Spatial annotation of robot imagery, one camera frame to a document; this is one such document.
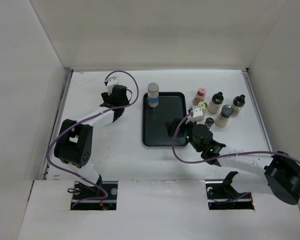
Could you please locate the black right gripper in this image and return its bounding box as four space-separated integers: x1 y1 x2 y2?
165 116 202 153

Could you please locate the yellow cap spice bottle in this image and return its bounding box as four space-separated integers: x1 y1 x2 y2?
198 101 208 118

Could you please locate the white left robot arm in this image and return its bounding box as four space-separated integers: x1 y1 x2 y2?
53 84 131 200

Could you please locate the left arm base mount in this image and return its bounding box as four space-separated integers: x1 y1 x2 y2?
67 177 119 211

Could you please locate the black pump bottle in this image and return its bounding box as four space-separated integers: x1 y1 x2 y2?
231 94 246 117
207 91 224 114

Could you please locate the tall jar silver lid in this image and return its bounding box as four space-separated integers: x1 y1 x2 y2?
147 82 159 108

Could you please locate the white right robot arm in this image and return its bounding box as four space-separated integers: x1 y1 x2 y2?
165 114 300 205

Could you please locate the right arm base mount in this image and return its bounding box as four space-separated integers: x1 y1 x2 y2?
205 171 255 210

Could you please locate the pink cap spice bottle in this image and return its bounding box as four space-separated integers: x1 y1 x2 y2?
192 87 207 106

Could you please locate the black pump bottle right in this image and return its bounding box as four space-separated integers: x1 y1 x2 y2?
231 94 246 117

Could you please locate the small dark spice bottle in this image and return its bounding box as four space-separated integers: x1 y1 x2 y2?
204 117 215 129

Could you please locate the black rectangular tray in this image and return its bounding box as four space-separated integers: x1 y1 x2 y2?
142 91 187 147

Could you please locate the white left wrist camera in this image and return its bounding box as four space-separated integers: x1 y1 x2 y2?
104 76 119 95

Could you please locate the black pump bottle left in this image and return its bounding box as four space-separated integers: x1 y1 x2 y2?
207 91 224 114

